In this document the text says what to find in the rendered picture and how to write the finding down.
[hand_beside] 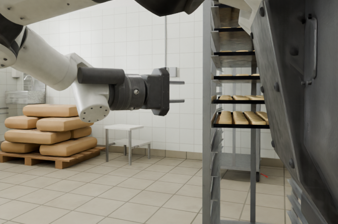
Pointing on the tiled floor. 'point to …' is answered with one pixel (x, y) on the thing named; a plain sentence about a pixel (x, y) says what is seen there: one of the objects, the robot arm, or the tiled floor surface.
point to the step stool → (125, 140)
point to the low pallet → (31, 160)
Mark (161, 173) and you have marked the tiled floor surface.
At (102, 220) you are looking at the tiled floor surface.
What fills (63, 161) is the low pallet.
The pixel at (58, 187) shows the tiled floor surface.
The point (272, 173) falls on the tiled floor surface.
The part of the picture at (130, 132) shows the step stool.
